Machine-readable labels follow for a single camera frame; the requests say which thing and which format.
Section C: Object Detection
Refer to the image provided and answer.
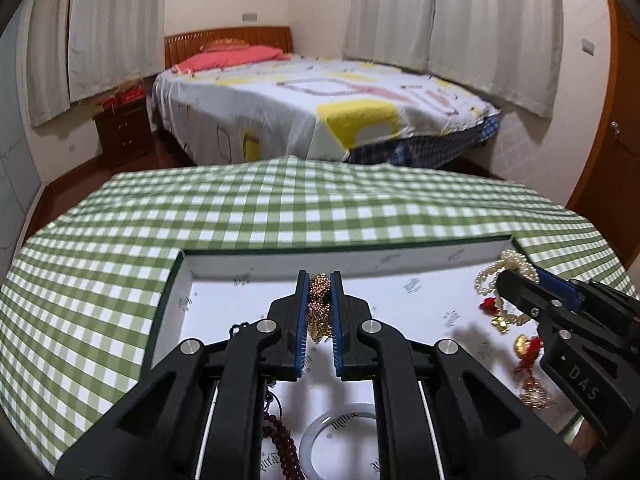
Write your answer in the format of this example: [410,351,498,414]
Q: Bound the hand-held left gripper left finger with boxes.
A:
[54,270,311,480]

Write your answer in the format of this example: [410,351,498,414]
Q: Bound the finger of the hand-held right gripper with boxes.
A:
[534,266,586,312]
[495,270,557,328]

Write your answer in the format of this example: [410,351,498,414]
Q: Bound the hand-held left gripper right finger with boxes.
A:
[330,270,587,480]

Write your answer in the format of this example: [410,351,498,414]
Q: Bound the gold butterfly necklace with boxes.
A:
[307,272,334,345]

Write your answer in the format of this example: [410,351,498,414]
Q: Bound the white pearl necklace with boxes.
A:
[474,249,542,327]

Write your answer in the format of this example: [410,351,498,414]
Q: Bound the green jewelry box tray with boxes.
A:
[145,234,591,480]

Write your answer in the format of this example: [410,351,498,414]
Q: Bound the small red knot charm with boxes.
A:
[479,297,512,335]

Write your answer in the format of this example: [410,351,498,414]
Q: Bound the red knot charm gold bead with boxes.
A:
[512,334,545,375]

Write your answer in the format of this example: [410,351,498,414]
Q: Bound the white bangle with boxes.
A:
[299,402,379,480]

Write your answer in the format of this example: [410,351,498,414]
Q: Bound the green checked tablecloth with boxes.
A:
[0,156,640,477]

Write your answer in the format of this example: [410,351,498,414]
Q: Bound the wooden door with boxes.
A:
[565,0,640,263]

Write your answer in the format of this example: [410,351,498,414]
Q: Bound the bed with patterned sheet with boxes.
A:
[148,26,503,170]

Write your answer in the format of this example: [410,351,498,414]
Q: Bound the dark wooden nightstand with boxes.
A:
[93,102,157,171]

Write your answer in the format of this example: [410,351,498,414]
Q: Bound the white striped curtain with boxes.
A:
[25,0,77,129]
[342,0,439,74]
[426,0,566,120]
[67,0,169,104]

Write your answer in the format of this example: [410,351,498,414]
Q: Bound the pink pillow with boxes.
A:
[171,44,286,74]

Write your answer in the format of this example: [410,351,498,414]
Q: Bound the red box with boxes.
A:
[101,90,147,114]

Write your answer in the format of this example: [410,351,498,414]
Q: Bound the orange pillow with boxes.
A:
[200,38,250,54]

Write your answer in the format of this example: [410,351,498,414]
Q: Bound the frosted glass wardrobe door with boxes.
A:
[0,24,47,273]

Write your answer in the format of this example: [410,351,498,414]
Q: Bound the rose gold bracelet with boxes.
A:
[518,378,556,410]

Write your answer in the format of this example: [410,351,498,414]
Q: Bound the dark red bead bracelet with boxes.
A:
[262,410,306,480]

